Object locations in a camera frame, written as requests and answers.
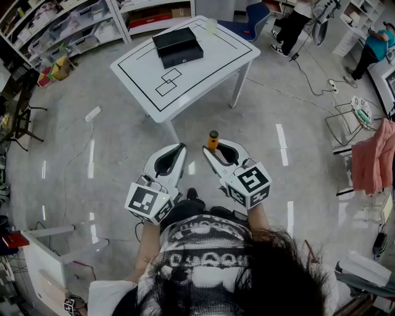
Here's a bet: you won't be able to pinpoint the blue chair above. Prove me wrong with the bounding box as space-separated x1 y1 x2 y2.
217 1 272 43

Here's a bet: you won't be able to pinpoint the translucent pale green cup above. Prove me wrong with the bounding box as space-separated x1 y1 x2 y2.
204 18 218 37

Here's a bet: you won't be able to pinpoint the person's left forearm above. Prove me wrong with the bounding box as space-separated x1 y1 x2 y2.
132 220 162 283

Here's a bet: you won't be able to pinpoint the white shelf unit with boxes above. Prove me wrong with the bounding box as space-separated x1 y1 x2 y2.
109 0 196 36

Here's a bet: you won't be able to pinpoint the person's black trousers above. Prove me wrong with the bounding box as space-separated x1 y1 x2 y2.
168 199 249 225

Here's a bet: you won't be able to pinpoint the pink jacket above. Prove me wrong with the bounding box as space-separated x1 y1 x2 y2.
351 118 395 197

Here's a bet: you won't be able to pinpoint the black drawer box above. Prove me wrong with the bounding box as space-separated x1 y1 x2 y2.
152 27 204 70

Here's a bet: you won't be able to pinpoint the plain white table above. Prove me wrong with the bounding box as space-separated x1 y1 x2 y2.
20 224 110 316

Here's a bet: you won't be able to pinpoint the black metal chair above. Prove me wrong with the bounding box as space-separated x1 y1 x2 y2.
0 89 48 152

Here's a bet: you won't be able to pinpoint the gold wire side table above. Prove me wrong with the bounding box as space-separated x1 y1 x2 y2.
325 95 385 148

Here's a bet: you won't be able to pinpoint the white shelf unit with bins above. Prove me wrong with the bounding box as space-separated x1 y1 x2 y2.
0 0 130 72

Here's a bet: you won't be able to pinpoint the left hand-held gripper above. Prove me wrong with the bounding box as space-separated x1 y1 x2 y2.
125 142 188 225

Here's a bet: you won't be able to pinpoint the red book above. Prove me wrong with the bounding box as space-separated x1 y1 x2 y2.
1 231 31 250

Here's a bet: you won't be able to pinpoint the orange handled screwdriver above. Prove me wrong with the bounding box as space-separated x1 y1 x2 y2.
207 130 220 152

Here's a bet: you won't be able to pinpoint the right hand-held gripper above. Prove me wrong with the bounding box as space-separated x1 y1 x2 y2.
202 139 272 210

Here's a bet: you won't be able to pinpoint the patterned round tray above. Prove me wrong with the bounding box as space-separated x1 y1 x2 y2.
351 95 373 127

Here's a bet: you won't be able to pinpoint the person's right forearm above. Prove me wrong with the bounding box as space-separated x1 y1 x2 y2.
246 203 272 238

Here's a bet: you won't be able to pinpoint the white table with black lines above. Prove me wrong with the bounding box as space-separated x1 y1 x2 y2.
110 15 262 144

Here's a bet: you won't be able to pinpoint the person's black white printed shirt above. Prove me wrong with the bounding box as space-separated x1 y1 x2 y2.
87 214 339 316

